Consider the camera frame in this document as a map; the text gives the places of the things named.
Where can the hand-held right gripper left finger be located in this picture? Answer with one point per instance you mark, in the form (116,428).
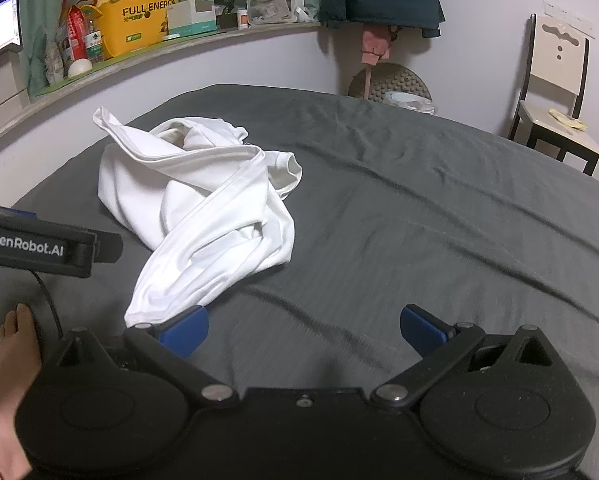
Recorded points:
(189,332)

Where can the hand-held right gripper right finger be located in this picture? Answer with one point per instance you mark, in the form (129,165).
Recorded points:
(419,332)

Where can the white t-shirt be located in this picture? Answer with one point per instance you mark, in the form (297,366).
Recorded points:
(189,210)

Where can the person's bare foot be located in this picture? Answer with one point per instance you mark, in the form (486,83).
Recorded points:
(9,360)

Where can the grey bed sheet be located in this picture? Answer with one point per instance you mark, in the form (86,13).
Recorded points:
(404,210)

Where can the white ball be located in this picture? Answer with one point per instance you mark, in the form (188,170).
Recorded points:
(79,68)

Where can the clear plastic snack bag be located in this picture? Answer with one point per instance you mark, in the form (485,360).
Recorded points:
(55,62)

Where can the plastic water bottle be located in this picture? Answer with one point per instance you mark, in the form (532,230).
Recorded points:
(93,40)

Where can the red snack packet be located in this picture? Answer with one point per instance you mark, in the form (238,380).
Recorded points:
(77,35)

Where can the window ledge shelf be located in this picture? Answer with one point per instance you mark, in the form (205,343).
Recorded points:
(144,54)

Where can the white plastic bag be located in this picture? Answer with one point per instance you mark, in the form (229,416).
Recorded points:
(409,101)

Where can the yellow cardboard box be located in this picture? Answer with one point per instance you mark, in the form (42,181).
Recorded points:
(139,25)

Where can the pale yellow cloth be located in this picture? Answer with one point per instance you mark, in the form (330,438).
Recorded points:
(569,120)

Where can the white teal cardboard box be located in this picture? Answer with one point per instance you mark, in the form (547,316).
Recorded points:
(194,20)

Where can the pink hanging cloth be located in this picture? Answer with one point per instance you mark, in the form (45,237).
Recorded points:
(377,45)

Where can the white pill bottle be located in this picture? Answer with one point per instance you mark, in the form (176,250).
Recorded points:
(242,19)

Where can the clear storage case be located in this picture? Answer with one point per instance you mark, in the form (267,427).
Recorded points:
(274,7)

